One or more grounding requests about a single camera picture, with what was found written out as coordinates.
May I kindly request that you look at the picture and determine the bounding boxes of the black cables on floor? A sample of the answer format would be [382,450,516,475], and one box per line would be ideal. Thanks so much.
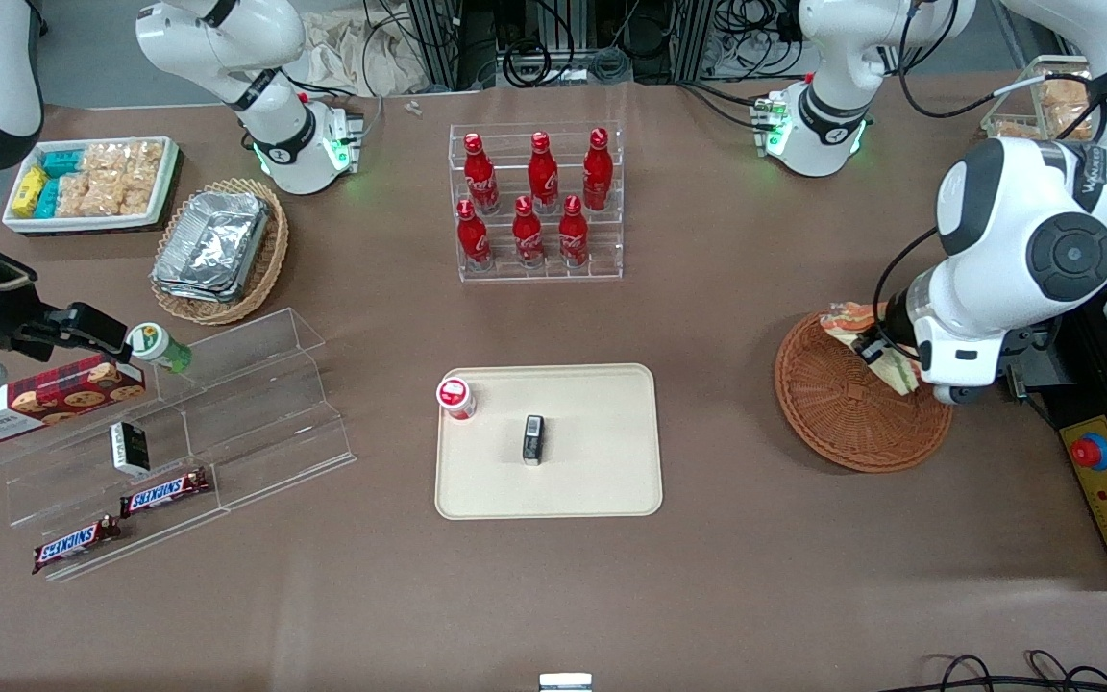
[904,651,1107,692]

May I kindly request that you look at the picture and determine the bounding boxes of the red cola bottle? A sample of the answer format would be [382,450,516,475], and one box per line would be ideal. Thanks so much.
[582,127,615,212]
[456,199,495,273]
[557,195,590,269]
[527,131,560,215]
[463,132,502,215]
[512,195,546,270]

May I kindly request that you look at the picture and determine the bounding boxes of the oval tan wicker basket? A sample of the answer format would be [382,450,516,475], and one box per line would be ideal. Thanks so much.
[149,177,290,327]

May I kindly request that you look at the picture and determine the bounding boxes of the crumpled beige cloth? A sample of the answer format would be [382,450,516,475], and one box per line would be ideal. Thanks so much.
[302,8,431,97]

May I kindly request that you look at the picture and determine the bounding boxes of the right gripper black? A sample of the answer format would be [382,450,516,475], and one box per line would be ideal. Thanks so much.
[0,252,131,359]

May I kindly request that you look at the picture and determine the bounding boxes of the red tartan cookie box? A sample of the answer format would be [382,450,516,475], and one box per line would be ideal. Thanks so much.
[0,353,147,446]

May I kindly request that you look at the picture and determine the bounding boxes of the stack of foil trays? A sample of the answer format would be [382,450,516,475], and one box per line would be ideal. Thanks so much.
[150,190,272,305]

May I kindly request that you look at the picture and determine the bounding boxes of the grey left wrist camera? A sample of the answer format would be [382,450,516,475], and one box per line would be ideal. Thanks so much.
[933,380,997,407]

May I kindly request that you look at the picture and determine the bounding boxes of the green bottle with white cap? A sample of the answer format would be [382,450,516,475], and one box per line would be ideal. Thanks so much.
[128,322,194,375]

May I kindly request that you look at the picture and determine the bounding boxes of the beige plastic tray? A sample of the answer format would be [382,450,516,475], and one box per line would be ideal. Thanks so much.
[434,363,664,521]

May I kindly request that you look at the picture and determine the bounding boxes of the clear bag of rice crackers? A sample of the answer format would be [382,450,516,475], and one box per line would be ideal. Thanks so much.
[56,175,128,219]
[123,141,166,216]
[81,142,132,182]

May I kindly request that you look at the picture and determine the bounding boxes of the round brown wicker basket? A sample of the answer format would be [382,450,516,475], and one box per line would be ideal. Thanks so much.
[773,311,954,474]

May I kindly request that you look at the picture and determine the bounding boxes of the yellow snack packet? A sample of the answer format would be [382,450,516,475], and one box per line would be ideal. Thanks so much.
[12,166,48,219]

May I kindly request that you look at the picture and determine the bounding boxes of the clear acrylic bottle rack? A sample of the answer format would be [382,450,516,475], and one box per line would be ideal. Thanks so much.
[448,121,625,284]

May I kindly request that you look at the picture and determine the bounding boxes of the triangular sandwich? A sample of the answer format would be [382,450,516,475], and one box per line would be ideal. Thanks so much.
[821,301,921,398]

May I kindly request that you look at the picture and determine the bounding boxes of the clear acrylic stepped shelf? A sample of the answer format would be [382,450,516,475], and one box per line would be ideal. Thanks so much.
[0,308,357,584]

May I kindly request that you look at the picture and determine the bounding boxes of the white rectangular snack tray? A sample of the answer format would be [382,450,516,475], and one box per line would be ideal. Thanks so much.
[1,136,181,235]

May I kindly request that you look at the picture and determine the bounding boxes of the red white yogurt cup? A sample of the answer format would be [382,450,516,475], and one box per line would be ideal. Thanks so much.
[435,378,478,421]

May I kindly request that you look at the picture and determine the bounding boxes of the aluminium frame rack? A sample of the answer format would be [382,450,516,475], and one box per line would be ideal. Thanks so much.
[405,0,727,89]

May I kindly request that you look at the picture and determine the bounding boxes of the small black white box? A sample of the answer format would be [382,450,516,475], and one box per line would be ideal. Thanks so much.
[110,421,152,478]

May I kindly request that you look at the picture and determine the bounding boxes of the brown Snickers bar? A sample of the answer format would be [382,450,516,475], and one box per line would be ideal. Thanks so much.
[32,516,123,576]
[119,468,211,520]

